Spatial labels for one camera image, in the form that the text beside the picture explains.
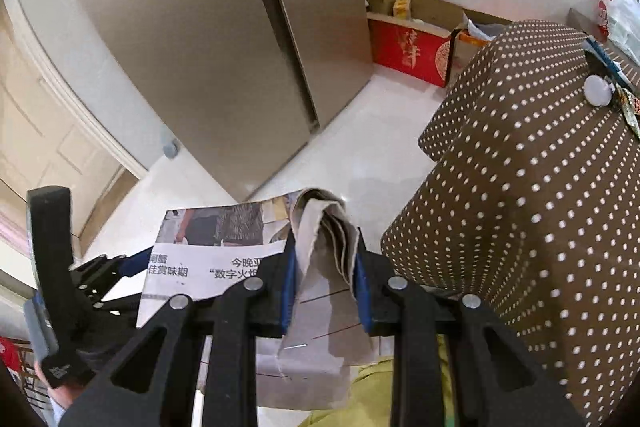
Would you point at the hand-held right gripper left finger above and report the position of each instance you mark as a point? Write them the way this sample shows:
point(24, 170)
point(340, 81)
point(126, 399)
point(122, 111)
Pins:
point(287, 292)

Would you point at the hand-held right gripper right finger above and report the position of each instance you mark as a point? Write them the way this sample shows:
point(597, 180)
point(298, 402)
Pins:
point(362, 302)

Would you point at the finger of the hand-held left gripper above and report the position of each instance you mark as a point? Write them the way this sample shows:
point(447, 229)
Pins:
point(120, 304)
point(132, 264)

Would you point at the newspaper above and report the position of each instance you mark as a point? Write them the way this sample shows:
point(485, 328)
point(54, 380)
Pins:
point(225, 232)

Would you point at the person's left hand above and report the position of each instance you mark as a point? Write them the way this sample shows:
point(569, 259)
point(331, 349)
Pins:
point(62, 394)

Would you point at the person's yellow-green trouser leg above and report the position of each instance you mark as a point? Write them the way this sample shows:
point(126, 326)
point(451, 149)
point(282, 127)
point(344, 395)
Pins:
point(372, 394)

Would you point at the grey cylinder stub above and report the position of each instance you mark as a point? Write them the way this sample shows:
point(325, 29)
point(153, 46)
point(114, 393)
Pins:
point(171, 149)

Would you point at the white panel door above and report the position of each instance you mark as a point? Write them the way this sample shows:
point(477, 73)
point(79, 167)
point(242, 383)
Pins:
point(40, 132)

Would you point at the brown polka dot tablecloth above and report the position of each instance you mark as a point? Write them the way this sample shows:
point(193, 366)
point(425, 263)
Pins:
point(525, 207)

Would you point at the beige double-door refrigerator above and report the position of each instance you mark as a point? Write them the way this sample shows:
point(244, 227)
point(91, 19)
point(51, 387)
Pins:
point(200, 32)

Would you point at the red gift box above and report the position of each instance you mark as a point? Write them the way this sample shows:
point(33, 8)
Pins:
point(405, 49)

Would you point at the printed brown carton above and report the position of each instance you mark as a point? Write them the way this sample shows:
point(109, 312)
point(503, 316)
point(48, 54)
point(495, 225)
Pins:
point(465, 57)

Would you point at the small yellow box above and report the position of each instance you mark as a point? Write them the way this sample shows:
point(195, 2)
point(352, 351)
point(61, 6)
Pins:
point(402, 8)

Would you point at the flat brown cardboard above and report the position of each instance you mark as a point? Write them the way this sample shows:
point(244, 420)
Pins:
point(437, 12)

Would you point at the small brown carton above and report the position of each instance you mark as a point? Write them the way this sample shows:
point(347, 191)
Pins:
point(381, 1)

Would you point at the white round lid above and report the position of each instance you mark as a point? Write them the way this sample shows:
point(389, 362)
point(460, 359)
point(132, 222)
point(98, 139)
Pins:
point(598, 90)

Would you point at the blue printed wrapper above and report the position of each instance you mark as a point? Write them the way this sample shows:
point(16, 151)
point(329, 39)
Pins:
point(602, 57)

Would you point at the white plastic shopping bag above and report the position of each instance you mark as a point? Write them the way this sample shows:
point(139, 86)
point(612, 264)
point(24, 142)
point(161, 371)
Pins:
point(622, 17)

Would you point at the white door frame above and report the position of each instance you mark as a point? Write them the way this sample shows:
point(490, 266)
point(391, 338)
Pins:
point(75, 57)

